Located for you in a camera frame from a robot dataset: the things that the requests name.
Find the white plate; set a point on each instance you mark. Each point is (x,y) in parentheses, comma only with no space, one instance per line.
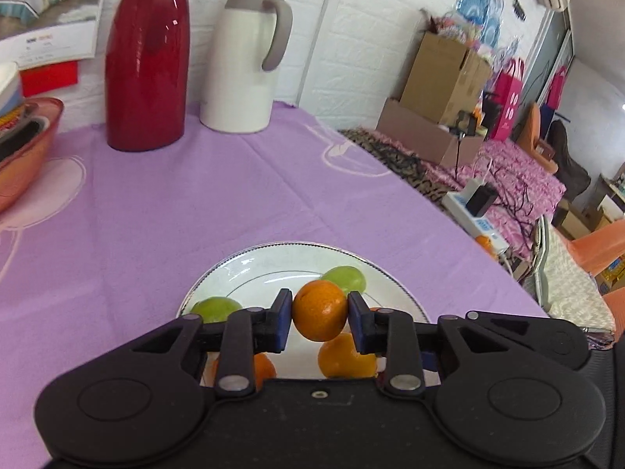
(273,266)

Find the large orange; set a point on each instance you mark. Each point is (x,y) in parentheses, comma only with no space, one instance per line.
(263,369)

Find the brown wooden chair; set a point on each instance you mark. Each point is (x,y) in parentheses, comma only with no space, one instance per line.
(532,127)

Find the green apple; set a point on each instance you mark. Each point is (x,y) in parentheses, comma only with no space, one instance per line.
(347,277)
(215,308)

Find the leopard print blanket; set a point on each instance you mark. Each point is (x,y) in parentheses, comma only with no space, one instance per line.
(390,156)

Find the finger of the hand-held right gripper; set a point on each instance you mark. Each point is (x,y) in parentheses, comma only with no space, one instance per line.
(429,361)
(534,336)

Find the wall poster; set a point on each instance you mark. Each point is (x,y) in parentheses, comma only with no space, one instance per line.
(49,10)

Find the red glass bowl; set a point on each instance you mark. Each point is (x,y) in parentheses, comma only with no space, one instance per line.
(24,171)

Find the small orange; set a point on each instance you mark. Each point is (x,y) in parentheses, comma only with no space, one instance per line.
(320,310)

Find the dark clothing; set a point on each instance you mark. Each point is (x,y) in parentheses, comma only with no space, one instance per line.
(571,166)

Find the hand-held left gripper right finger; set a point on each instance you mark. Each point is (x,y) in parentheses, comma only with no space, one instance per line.
(358,325)

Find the white thermos jug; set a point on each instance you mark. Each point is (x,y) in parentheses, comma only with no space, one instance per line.
(234,68)

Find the pale patterned cloth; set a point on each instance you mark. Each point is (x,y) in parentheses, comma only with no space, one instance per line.
(571,288)

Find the white wall conduit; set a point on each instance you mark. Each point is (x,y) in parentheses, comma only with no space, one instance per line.
(320,34)

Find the orange plastic chair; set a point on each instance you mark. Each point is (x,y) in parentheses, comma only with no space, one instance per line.
(600,251)

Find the patterned bowl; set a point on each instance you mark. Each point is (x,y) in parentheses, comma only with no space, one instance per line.
(14,127)

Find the red paper sheet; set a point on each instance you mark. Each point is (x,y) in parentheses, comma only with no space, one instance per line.
(49,78)

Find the black power adapter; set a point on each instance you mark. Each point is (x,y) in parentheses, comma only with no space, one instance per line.
(481,200)

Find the white ceramic bowl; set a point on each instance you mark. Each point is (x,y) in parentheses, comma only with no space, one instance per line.
(7,83)

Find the blue fan decoration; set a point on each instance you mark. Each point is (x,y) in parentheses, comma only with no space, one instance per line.
(476,10)

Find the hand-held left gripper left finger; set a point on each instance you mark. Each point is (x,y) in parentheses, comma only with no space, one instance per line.
(282,325)

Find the pink gift bag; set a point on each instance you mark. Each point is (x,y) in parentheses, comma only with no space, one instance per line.
(508,102)

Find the tall cardboard box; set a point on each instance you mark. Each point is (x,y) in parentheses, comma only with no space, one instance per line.
(444,78)

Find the flat cardboard box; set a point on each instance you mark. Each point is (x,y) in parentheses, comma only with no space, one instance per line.
(415,132)

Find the yellow-orange orange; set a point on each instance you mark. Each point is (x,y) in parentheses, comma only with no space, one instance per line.
(346,359)

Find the red thermos flask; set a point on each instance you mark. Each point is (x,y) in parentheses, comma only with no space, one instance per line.
(146,58)

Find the purple tablecloth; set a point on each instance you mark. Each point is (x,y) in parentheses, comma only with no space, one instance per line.
(171,205)

